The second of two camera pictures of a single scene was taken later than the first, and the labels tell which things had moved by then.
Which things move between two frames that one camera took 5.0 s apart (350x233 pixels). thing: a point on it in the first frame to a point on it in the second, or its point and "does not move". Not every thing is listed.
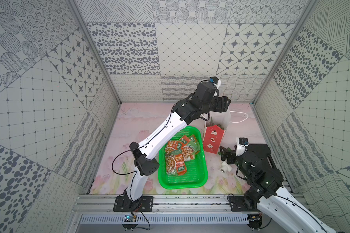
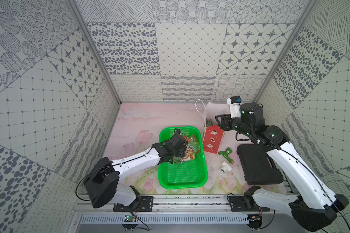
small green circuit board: x=130 y=218 does not move
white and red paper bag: x=216 y=124 does not move
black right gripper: x=232 y=154 to x=225 y=123
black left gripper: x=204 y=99 to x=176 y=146
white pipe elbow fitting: x=225 y=167 does not move
